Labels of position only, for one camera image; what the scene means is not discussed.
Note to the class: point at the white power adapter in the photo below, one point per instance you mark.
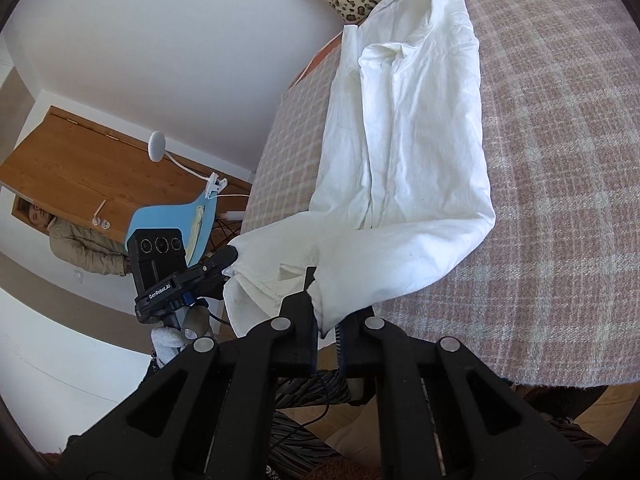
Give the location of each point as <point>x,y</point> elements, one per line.
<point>234,215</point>

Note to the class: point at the pink checked blanket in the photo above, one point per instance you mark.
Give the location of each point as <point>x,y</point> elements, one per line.
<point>550,210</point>

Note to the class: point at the grey striped trousers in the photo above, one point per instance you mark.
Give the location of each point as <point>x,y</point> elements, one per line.
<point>300,390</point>

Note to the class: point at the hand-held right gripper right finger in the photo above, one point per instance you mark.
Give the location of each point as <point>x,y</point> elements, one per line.
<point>352,350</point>

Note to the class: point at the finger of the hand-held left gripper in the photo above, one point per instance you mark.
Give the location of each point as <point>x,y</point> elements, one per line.
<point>222,257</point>
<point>207,290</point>

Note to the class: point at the white clip lamp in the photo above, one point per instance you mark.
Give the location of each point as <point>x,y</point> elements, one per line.
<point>157,145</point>

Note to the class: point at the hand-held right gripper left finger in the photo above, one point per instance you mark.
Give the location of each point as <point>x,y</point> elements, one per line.
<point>300,330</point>

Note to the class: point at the light blue chair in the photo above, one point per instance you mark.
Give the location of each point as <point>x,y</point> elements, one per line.
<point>160,215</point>

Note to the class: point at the person's left hand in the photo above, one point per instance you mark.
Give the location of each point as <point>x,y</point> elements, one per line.
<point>167,342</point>

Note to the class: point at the white long-sleeved shirt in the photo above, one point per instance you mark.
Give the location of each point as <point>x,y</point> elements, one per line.
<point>410,135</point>

